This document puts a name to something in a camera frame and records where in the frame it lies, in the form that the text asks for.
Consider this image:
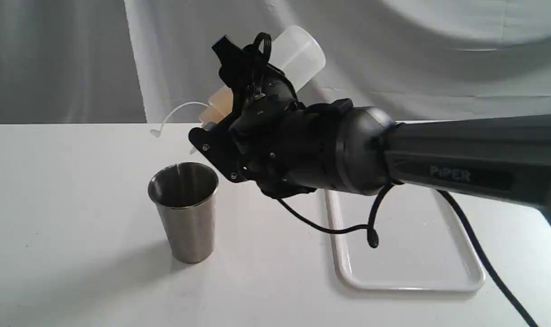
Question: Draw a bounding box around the white plastic tray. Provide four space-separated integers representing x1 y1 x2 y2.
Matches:
332 185 486 292

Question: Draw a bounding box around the white backdrop cloth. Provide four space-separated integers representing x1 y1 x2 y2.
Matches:
0 0 551 124

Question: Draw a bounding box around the stainless steel cup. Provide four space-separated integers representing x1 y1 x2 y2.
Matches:
148 162 219 264

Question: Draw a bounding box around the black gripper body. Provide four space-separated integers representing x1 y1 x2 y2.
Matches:
230 70 344 199

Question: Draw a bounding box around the black cable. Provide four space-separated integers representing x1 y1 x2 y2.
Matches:
251 32 539 327

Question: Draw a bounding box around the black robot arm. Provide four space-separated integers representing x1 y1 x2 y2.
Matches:
212 33 551 227

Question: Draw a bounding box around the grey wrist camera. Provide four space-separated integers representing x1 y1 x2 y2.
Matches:
188 114 247 183

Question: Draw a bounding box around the clear plastic squeeze bottle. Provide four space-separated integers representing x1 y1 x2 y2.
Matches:
150 25 326 155

